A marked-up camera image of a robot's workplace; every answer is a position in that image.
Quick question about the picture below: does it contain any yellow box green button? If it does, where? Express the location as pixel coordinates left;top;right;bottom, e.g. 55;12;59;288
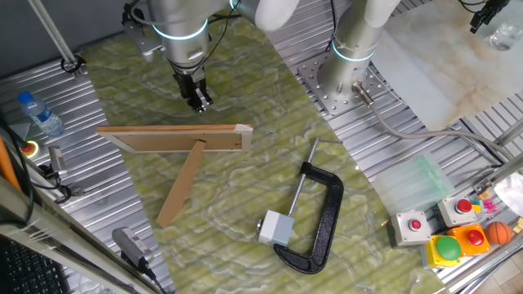
423;234;463;269

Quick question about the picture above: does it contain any slanted metal pole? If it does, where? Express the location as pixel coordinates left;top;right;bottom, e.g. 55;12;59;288
27;0;87;78

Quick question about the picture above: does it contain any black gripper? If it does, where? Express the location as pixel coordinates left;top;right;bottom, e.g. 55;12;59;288
169;60;214;114

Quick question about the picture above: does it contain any clear water bottle blue cap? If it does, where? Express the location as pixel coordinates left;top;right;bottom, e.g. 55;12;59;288
16;91;65;138

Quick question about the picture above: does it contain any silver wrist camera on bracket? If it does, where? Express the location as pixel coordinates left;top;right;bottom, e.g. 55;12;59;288
121;18;165;63

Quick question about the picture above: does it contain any white cloth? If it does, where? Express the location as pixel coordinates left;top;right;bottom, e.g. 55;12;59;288
493;171;523;217

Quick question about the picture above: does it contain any grey box large red button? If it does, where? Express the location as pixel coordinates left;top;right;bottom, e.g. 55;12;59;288
436;195;478;229

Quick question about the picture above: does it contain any perforated aluminium base plate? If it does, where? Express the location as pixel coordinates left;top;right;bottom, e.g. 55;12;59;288
296;52;393;116

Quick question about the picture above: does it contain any black keyboard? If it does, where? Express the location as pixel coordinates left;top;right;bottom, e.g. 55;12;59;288
0;236;69;294

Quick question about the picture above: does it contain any clear greenish plastic box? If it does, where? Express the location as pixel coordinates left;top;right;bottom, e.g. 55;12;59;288
373;153;455;216

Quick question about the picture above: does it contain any aluminium frame beam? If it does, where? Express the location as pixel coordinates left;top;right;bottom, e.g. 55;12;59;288
0;175;164;294

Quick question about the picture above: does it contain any green marble pattern mat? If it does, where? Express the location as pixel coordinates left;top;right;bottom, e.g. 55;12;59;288
79;7;450;294

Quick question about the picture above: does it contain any dark grey camera with cable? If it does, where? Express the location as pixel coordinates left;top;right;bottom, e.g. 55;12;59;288
111;226;168;294

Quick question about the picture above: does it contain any wooden picture frame with stand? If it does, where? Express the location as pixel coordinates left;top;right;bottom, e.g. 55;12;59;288
96;123;254;229

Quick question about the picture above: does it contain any white marble pattern mat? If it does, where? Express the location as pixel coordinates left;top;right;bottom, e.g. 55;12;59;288
369;0;523;131

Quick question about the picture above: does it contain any grey box small red button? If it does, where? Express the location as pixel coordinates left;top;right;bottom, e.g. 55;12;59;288
391;210;433;247

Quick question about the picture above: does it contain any mini orange basketball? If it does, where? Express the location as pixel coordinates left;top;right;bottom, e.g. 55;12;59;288
485;220;514;246

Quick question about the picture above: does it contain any orange box red button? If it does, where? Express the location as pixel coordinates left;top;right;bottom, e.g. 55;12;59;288
447;223;491;257

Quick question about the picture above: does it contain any clear glass cup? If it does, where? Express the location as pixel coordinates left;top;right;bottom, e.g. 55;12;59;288
485;20;523;52

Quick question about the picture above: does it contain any thick grey robot cable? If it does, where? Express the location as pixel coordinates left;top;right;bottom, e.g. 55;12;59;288
351;81;516;163

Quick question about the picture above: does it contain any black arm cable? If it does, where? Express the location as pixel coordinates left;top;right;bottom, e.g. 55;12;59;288
194;0;243;77

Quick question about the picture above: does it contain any red yellow emergency stop button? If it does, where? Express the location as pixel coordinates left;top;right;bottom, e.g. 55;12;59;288
19;139;41;160

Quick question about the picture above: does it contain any grey push button box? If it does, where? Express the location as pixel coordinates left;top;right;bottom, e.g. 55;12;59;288
257;209;295;247

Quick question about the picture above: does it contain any aluminium profile bar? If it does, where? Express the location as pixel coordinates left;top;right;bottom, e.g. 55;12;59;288
473;153;523;195
493;117;523;147

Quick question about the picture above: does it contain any black C-clamp with steel screw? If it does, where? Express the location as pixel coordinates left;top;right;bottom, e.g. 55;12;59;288
272;137;345;274

